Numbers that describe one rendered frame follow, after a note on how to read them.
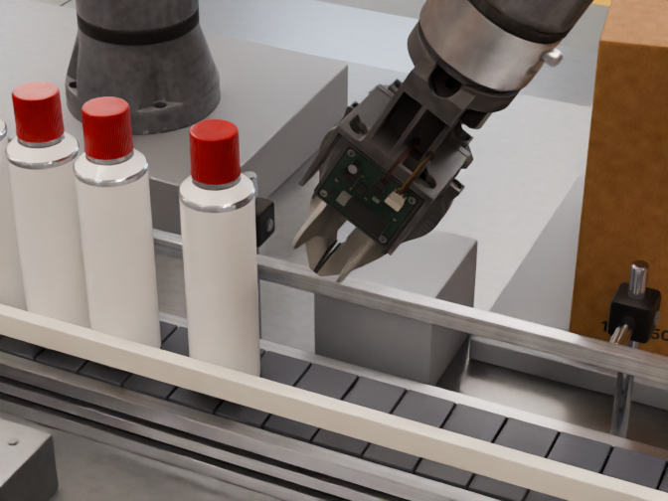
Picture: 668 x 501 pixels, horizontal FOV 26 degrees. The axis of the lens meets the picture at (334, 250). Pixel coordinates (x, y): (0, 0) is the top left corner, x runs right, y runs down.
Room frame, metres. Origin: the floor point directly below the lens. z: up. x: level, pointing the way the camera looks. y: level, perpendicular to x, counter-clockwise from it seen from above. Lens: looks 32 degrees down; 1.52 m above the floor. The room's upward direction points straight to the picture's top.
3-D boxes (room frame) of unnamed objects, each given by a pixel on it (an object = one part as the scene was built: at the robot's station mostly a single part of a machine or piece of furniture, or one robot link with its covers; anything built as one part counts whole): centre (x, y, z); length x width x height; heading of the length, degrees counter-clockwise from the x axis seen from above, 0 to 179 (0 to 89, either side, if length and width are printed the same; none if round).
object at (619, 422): (0.81, -0.20, 0.91); 0.07 x 0.03 x 0.17; 155
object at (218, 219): (0.86, 0.08, 0.98); 0.05 x 0.05 x 0.20
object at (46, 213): (0.92, 0.21, 0.98); 0.05 x 0.05 x 0.20
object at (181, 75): (1.29, 0.19, 0.95); 0.15 x 0.15 x 0.10
